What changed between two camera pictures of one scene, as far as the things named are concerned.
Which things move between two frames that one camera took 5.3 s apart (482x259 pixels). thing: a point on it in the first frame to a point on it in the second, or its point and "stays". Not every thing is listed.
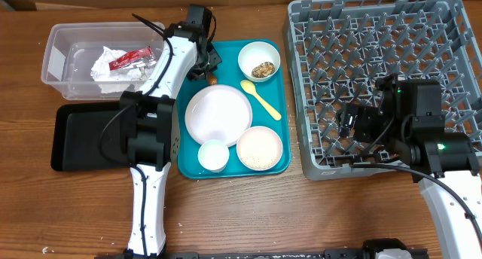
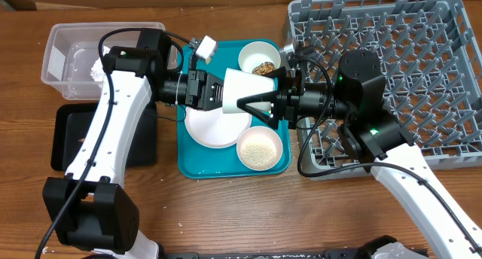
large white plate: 218,112 stays
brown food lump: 263,70 stays
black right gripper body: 368,129 to 312,105
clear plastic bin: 100,60 stays
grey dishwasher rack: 338,47 stays
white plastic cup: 214,155 to 237,85
